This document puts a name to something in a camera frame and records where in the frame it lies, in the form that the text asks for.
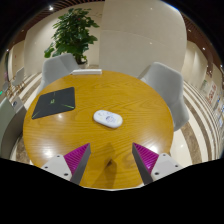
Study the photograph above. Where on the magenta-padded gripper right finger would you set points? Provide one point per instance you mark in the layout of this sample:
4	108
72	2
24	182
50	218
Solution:
146	159

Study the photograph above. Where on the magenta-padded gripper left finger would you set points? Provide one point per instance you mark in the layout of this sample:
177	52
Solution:
77	159

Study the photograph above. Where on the white cartoon-print computer mouse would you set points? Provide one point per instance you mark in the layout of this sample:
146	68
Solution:
108	118

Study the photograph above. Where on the black mouse pad green lines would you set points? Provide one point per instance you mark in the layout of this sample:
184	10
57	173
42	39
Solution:
54	102

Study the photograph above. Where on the grey shell chair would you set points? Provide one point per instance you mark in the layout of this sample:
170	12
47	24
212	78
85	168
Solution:
55	70
166	88

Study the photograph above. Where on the grey-green low cabinet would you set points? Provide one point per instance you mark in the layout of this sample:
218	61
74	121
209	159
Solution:
8	126

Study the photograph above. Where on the white power strip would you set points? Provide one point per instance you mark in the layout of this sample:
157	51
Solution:
86	71

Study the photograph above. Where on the small grey chair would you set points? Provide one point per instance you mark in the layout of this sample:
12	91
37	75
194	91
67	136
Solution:
19	76

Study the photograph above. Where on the green potted plant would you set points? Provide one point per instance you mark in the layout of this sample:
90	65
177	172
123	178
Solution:
72	35

